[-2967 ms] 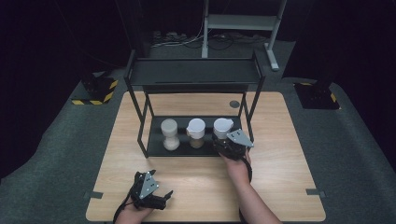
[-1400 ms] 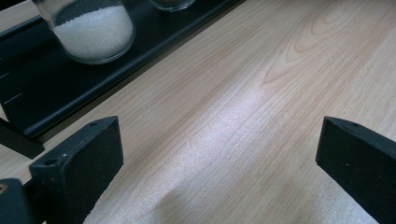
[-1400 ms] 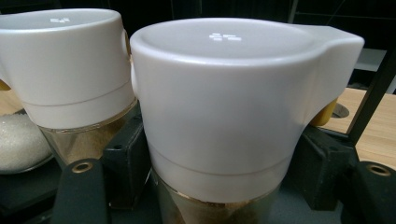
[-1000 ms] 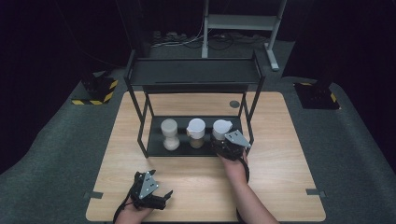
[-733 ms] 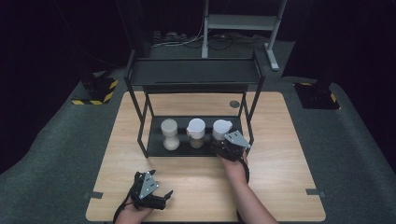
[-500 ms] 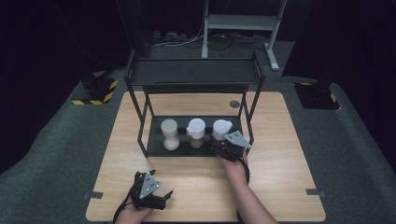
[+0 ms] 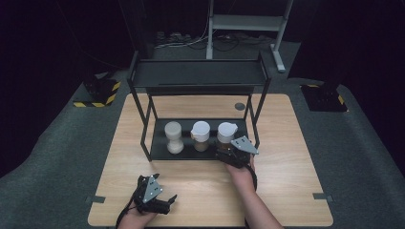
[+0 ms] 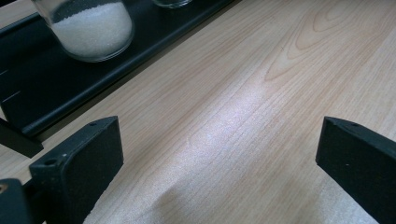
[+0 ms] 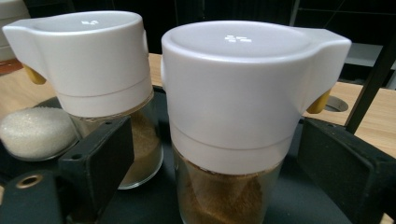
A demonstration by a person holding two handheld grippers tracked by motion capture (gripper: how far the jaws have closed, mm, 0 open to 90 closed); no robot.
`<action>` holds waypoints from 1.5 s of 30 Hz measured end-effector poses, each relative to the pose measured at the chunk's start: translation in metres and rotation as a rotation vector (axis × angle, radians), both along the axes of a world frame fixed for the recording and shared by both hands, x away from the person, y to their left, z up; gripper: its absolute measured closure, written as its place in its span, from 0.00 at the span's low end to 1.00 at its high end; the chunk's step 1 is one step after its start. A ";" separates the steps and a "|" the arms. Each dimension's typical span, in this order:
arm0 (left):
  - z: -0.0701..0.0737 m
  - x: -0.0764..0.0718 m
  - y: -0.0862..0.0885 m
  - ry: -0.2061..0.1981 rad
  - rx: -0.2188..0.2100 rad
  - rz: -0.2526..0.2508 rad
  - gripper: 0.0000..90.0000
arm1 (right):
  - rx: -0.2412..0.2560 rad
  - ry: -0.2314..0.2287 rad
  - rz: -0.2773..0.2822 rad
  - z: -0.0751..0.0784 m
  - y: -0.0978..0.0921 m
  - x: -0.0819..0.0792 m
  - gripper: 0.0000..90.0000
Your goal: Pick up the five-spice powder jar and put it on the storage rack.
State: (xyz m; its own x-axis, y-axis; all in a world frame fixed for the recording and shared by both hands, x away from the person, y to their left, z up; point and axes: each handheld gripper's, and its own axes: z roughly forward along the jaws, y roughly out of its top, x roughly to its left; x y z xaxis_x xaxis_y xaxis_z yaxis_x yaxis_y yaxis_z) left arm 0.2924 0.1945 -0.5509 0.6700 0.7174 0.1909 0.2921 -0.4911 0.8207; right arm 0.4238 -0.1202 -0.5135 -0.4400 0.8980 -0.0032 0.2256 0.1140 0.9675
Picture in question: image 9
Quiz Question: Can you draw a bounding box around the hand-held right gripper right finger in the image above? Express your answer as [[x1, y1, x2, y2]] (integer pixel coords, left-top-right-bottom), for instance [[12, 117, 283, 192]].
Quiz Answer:
[[296, 118, 396, 224]]

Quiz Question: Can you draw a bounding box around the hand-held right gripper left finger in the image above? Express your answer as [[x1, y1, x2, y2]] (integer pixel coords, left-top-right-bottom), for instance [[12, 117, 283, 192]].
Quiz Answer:
[[58, 115, 135, 222]]

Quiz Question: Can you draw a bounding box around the frosted lid sugar jar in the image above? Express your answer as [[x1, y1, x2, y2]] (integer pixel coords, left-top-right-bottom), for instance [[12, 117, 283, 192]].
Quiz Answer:
[[0, 0, 80, 162]]

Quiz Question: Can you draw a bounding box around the white lid jar light powder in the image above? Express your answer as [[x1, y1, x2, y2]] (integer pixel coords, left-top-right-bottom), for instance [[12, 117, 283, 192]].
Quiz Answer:
[[1, 10, 164, 190]]

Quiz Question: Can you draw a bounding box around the white lid jar brown powder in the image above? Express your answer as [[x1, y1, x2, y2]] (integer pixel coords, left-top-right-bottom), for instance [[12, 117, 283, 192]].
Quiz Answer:
[[161, 20, 353, 224]]

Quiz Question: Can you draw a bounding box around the grey table grommet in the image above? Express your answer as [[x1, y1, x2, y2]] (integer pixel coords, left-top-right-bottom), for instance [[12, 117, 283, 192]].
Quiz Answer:
[[323, 95, 349, 113]]

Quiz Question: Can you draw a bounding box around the grey metal stand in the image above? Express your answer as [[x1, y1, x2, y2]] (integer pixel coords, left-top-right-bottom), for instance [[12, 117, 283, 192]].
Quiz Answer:
[[289, 0, 396, 90]]

